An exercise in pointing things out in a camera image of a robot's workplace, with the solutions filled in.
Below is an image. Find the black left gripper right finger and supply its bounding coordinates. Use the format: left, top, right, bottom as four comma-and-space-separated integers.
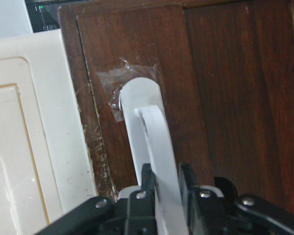
178, 164, 294, 235

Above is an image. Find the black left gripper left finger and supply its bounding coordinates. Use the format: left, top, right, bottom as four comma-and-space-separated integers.
38, 164, 157, 235

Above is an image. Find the white drawer handle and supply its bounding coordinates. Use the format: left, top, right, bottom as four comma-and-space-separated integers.
120, 77, 191, 235

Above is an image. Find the dark wooden drawer front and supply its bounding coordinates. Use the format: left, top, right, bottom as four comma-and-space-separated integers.
77, 5, 214, 190

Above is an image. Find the cream plastic panel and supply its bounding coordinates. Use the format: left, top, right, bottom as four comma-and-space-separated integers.
0, 30, 96, 235

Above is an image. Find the clear adhesive tape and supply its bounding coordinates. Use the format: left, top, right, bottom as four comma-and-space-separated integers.
97, 56, 165, 122

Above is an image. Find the dark wooden cabinet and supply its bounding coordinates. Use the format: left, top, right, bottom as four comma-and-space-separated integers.
58, 0, 294, 214

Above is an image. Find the black electronic device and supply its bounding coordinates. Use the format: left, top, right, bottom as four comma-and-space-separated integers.
25, 0, 60, 33

